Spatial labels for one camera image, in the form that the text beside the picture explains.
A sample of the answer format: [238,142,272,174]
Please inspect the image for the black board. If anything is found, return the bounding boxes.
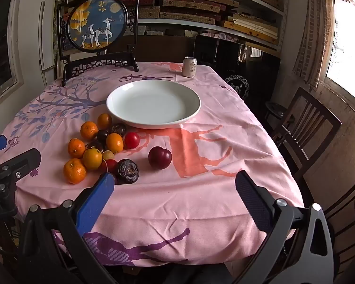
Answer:
[193,34,281,95]

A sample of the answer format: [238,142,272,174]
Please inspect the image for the pink printed tablecloth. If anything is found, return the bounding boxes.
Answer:
[0,62,304,267]

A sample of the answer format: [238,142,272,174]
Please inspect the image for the bumpy orange mandarin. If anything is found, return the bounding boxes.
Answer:
[68,138,86,158]
[63,158,87,184]
[80,121,99,141]

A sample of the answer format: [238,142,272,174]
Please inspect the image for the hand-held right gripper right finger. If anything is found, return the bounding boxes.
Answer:
[234,170,335,284]

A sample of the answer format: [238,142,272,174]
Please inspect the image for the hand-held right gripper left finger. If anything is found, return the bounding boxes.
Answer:
[18,172,119,284]

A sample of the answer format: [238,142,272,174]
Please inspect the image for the white drink can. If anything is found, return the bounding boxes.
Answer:
[182,56,197,78]

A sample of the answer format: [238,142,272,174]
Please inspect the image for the patterned curtain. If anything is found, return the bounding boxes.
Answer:
[293,0,335,87]

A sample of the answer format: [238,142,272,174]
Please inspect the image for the stacks of flat boxes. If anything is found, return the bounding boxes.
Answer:
[61,0,280,46]

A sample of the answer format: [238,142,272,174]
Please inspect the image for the white wall shelf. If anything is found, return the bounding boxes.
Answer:
[56,0,287,54]

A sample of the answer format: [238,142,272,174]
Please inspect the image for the round deer picture table screen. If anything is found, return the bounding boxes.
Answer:
[57,0,140,87]

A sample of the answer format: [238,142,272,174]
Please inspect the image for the large dark red plum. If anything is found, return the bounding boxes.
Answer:
[148,146,172,170]

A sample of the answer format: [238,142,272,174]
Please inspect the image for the bright window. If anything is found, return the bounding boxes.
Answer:
[325,0,355,107]

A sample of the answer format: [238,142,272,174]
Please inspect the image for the dark wooden chair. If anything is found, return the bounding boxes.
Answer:
[269,86,342,181]

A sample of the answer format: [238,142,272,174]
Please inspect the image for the smooth orange citrus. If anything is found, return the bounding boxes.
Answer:
[82,148,103,170]
[97,113,112,129]
[106,133,124,153]

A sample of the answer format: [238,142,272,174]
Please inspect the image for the white round plate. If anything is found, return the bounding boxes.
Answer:
[106,80,201,129]

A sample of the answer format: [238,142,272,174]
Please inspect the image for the round black stool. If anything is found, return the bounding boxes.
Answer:
[265,102,295,125]

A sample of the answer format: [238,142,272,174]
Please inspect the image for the dark wrinkled passion fruit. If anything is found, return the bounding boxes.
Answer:
[115,159,140,184]
[86,140,105,152]
[109,123,127,137]

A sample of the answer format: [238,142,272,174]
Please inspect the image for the small red plum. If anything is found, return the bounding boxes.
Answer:
[124,132,140,149]
[98,159,118,174]

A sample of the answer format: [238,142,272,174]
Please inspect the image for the white leaning board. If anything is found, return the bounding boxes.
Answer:
[38,0,60,72]

